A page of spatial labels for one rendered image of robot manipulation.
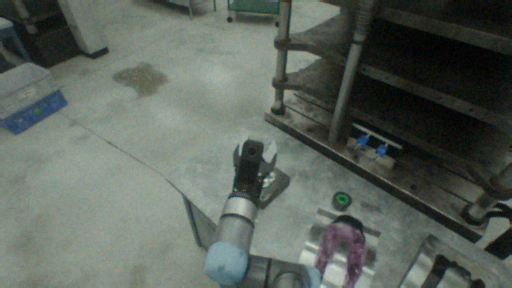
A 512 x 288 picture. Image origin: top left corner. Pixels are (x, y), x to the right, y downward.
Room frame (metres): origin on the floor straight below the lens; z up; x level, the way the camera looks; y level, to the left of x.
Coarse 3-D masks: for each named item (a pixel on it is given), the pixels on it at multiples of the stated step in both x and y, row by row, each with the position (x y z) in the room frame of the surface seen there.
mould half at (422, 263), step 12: (432, 240) 0.57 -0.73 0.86; (420, 252) 0.50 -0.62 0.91; (432, 252) 0.49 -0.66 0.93; (444, 252) 0.52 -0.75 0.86; (456, 252) 0.52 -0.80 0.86; (420, 264) 0.45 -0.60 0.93; (432, 264) 0.44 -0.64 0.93; (468, 264) 0.47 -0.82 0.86; (408, 276) 0.41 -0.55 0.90; (420, 276) 0.41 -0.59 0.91; (444, 276) 0.40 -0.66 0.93; (456, 276) 0.40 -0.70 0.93; (480, 276) 0.43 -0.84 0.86
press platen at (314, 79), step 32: (320, 64) 1.69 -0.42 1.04; (320, 96) 1.37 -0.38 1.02; (352, 96) 1.33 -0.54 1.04; (384, 96) 1.33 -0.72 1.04; (416, 96) 1.33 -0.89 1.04; (384, 128) 1.10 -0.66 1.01; (416, 128) 1.06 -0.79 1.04; (448, 128) 1.06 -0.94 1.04; (480, 128) 1.06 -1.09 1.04; (448, 160) 0.89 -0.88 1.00; (480, 160) 0.85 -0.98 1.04
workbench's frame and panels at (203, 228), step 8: (184, 200) 0.97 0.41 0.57; (192, 208) 0.94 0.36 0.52; (192, 216) 0.95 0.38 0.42; (200, 216) 0.89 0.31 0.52; (192, 224) 0.96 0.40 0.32; (200, 224) 0.91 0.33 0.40; (208, 224) 0.85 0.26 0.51; (200, 232) 0.93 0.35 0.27; (208, 232) 0.86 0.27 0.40; (200, 240) 0.95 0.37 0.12; (208, 240) 0.87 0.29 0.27; (208, 248) 0.89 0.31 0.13
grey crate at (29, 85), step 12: (12, 72) 2.67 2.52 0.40; (24, 72) 2.75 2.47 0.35; (36, 72) 2.78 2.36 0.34; (48, 72) 2.63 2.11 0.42; (0, 84) 2.53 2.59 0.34; (12, 84) 2.61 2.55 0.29; (24, 84) 2.41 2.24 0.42; (36, 84) 2.50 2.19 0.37; (48, 84) 2.58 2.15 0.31; (0, 96) 2.22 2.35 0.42; (12, 96) 2.29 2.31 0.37; (24, 96) 2.36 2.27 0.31; (36, 96) 2.45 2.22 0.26; (0, 108) 2.17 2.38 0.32; (12, 108) 2.24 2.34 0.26
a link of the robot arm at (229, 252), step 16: (224, 224) 0.29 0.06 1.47; (240, 224) 0.29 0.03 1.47; (224, 240) 0.26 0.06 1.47; (240, 240) 0.26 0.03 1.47; (208, 256) 0.23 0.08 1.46; (224, 256) 0.23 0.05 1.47; (240, 256) 0.23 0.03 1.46; (208, 272) 0.21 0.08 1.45; (224, 272) 0.20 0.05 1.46; (240, 272) 0.21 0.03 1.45
